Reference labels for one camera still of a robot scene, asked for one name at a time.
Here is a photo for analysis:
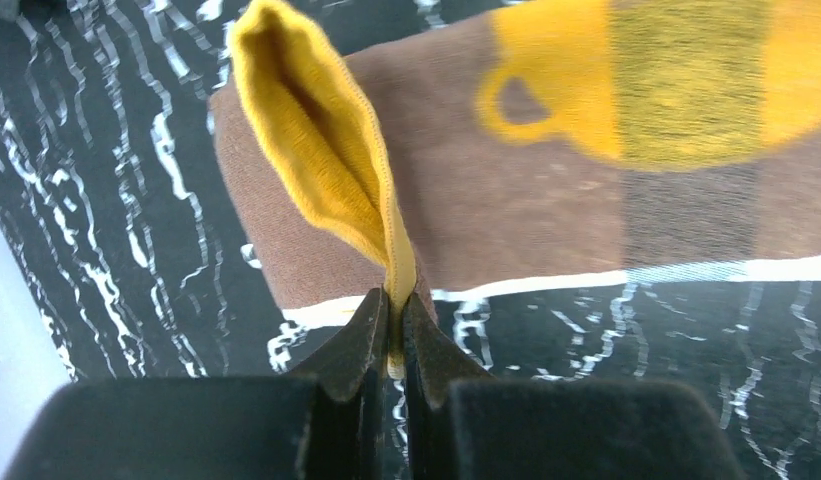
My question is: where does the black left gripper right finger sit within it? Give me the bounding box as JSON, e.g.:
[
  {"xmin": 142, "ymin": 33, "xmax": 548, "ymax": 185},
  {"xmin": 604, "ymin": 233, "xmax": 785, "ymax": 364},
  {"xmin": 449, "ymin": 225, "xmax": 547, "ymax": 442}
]
[{"xmin": 404, "ymin": 298, "xmax": 744, "ymax": 479}]

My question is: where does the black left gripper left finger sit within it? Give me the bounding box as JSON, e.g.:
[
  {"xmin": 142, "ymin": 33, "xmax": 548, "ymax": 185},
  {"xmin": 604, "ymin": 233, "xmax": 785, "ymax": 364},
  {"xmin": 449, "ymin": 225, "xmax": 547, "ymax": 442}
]
[{"xmin": 7, "ymin": 289, "xmax": 389, "ymax": 479}]

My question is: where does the yellow brown bear towel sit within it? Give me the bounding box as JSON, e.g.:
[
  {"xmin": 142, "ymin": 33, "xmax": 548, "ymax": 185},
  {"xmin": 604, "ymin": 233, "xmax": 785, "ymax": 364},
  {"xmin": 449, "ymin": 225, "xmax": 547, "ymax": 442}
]
[{"xmin": 207, "ymin": 0, "xmax": 821, "ymax": 380}]

